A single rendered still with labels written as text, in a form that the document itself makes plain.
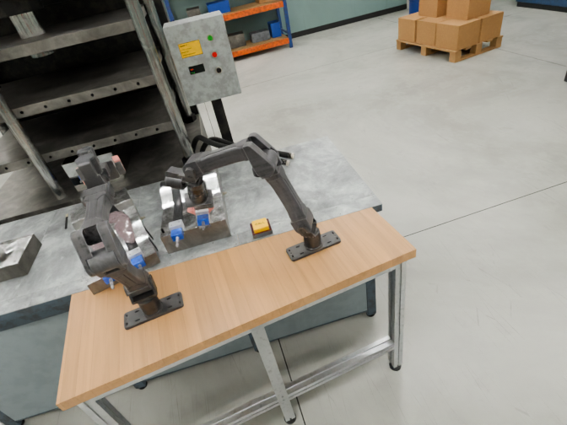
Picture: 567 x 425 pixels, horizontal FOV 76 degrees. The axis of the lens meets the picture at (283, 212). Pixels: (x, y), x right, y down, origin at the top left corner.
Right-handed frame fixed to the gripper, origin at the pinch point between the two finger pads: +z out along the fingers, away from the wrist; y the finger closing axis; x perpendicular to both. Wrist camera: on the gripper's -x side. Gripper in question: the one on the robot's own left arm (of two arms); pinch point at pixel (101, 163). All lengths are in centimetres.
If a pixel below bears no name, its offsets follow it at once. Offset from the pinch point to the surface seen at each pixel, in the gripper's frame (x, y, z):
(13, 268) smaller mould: 35, 53, 10
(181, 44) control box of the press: -19, -46, 71
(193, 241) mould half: 37.5, -19.1, -12.6
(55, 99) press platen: -10, 21, 74
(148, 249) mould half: 34.6, -2.0, -10.6
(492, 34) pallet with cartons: 97, -457, 267
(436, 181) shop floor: 119, -201, 60
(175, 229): 29.7, -14.4, -11.7
